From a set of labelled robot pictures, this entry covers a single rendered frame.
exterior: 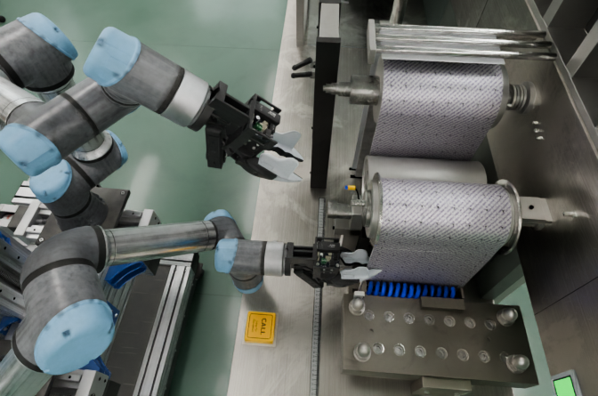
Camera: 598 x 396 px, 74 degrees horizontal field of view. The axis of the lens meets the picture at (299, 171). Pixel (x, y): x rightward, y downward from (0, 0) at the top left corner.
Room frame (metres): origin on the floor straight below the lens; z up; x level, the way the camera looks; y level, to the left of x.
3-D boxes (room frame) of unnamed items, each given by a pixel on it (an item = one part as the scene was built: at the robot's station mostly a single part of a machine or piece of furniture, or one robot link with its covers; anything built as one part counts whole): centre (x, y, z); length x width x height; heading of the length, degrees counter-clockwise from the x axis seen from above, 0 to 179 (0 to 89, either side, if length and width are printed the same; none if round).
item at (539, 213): (0.38, -0.45, 1.28); 0.06 x 0.05 x 0.02; 86
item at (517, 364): (0.16, -0.45, 1.05); 0.04 x 0.04 x 0.04
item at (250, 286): (0.38, 0.13, 1.01); 0.11 x 0.08 x 0.11; 32
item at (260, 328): (0.26, 0.10, 0.91); 0.07 x 0.07 x 0.02; 86
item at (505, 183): (0.39, -0.40, 1.25); 0.15 x 0.01 x 0.15; 176
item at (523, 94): (0.63, -0.46, 1.33); 0.07 x 0.07 x 0.07; 86
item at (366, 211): (0.40, -0.14, 1.25); 0.07 x 0.02 x 0.07; 176
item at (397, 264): (0.33, -0.27, 1.11); 0.23 x 0.01 x 0.18; 86
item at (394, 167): (0.51, -0.28, 1.17); 0.26 x 0.12 x 0.12; 86
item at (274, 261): (0.36, 0.05, 1.11); 0.08 x 0.05 x 0.08; 176
